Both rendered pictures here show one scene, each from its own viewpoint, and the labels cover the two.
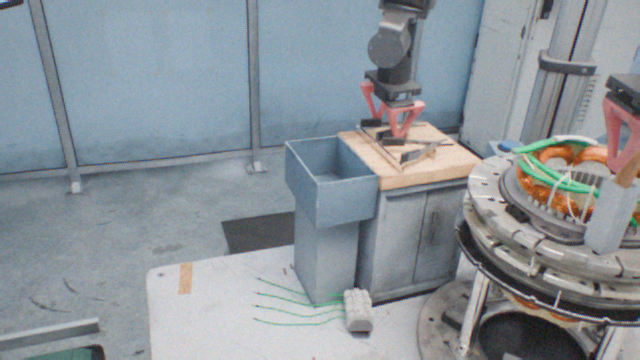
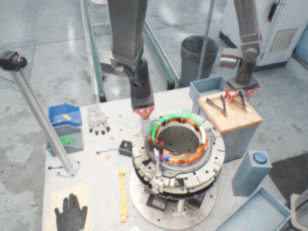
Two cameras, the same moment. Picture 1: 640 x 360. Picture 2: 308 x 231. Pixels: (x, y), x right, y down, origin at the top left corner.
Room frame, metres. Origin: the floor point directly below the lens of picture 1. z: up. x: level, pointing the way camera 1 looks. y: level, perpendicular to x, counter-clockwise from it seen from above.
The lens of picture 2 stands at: (0.58, -0.84, 1.73)
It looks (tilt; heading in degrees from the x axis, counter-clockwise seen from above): 47 degrees down; 95
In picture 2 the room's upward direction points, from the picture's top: straight up
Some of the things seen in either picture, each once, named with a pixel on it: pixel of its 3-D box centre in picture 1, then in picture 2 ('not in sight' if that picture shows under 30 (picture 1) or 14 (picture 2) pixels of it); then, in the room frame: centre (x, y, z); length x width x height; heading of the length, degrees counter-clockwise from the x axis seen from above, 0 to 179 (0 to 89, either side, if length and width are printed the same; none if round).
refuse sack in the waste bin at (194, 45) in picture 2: not in sight; (197, 59); (0.88, 1.26, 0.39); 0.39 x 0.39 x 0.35
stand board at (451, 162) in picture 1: (406, 152); (228, 110); (0.84, -0.16, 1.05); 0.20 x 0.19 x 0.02; 113
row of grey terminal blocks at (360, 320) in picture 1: (358, 309); not in sight; (0.70, -0.08, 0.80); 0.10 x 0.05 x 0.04; 4
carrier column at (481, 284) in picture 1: (475, 307); not in sight; (0.60, -0.25, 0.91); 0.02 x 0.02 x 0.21
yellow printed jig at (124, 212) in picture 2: not in sight; (122, 194); (0.42, -0.45, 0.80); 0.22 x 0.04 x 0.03; 104
